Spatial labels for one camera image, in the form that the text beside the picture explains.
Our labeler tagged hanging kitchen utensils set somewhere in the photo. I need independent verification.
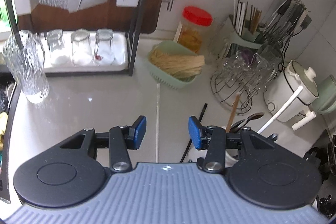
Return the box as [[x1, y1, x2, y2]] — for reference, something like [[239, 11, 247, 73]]
[[262, 0, 307, 41]]

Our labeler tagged white drip tray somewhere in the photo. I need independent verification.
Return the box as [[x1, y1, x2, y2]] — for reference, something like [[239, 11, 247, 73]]
[[39, 31, 130, 73]]

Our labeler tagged wire cup rack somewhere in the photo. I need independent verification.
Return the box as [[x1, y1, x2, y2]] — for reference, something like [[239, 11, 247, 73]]
[[210, 51, 265, 115]]

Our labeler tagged white electric cooker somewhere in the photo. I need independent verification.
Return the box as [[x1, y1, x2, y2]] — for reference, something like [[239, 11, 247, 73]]
[[264, 60, 319, 131]]

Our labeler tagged green plastic basket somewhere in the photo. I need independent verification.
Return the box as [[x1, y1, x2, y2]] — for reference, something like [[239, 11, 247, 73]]
[[147, 40, 205, 90]]

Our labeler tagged clear drinking glass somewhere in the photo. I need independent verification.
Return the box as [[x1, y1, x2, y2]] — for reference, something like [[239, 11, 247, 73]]
[[94, 28, 116, 64], [47, 29, 66, 54], [70, 28, 92, 65]]

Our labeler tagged white ceramic jar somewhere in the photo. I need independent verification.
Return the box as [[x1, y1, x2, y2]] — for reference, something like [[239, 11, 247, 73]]
[[188, 126, 240, 168]]

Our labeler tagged clear glass mug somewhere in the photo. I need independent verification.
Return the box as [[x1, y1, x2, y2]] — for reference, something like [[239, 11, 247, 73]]
[[252, 44, 284, 88]]

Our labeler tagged white chopstick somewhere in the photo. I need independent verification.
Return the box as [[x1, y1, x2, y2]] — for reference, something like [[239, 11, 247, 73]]
[[155, 82, 160, 163], [257, 86, 303, 134]]

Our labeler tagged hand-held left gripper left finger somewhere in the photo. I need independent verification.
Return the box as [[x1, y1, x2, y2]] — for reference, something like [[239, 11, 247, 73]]
[[60, 115, 147, 172]]

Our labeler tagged wooden chopstick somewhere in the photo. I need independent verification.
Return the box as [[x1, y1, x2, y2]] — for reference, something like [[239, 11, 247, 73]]
[[225, 94, 240, 133]]

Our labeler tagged glass goblet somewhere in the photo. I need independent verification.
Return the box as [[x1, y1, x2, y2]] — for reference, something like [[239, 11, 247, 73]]
[[223, 49, 252, 75]]

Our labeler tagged glass pitcher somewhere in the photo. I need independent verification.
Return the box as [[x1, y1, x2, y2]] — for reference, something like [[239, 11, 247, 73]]
[[210, 23, 231, 64]]

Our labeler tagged pale ceramic bowl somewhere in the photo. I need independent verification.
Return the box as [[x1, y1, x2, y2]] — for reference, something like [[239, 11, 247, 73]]
[[311, 74, 336, 115]]

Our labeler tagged bunch of assorted chopsticks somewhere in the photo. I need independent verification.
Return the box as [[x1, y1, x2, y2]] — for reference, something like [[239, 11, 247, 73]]
[[233, 0, 263, 35]]

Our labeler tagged tall textured glass mug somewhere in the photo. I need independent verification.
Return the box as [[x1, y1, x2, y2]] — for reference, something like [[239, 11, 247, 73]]
[[3, 30, 50, 104]]

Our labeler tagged plastic jar with red lid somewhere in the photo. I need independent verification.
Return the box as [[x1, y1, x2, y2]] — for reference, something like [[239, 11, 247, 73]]
[[175, 6, 213, 54]]

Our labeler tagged yellow sponge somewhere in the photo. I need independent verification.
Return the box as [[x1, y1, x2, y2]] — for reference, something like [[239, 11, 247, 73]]
[[0, 112, 8, 136]]

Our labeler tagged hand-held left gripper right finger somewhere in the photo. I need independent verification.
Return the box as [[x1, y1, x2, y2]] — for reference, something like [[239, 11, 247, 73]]
[[189, 116, 276, 173]]

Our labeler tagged black metal dish rack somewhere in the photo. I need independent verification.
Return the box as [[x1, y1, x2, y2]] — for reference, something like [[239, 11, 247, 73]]
[[3, 0, 158, 77]]

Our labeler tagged steel spoon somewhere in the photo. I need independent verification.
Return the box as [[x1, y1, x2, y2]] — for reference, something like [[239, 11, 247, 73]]
[[240, 112, 265, 131]]

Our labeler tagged bundle of thin wooden sticks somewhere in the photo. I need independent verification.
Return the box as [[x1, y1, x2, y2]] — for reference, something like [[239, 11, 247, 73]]
[[150, 47, 205, 79]]

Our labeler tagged black power cable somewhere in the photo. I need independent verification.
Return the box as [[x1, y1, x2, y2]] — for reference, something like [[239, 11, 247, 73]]
[[278, 27, 302, 72]]

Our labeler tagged black chopstick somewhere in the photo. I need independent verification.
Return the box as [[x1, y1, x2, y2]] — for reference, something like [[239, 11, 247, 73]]
[[180, 103, 208, 163]]

